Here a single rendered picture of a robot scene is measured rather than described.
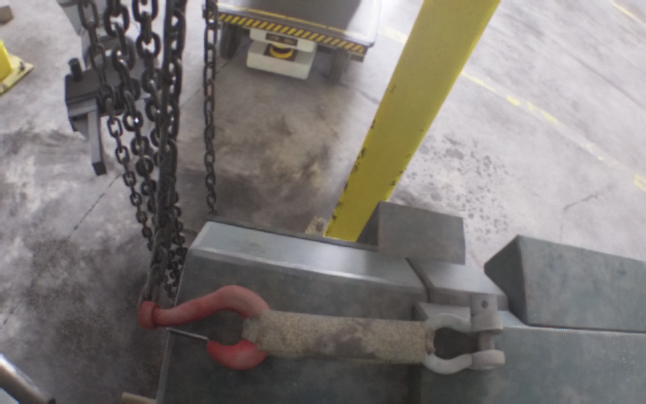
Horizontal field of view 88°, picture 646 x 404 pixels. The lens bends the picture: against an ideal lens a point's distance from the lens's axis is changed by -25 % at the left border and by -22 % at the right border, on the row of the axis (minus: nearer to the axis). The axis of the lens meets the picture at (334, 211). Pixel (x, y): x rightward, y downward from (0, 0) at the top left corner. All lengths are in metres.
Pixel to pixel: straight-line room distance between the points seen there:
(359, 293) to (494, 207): 1.38
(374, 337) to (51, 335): 1.14
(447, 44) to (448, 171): 1.13
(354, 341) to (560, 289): 0.26
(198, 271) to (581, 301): 0.43
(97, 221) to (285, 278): 1.11
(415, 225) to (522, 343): 0.23
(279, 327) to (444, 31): 0.48
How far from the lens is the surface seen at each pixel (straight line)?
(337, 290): 0.42
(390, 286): 0.44
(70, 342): 1.35
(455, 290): 0.47
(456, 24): 0.65
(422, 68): 0.70
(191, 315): 0.38
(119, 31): 0.32
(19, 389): 0.84
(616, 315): 0.57
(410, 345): 0.37
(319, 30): 1.61
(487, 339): 0.40
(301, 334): 0.36
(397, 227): 0.56
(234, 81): 1.82
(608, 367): 0.53
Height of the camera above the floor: 1.22
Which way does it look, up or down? 57 degrees down
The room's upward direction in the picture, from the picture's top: 23 degrees clockwise
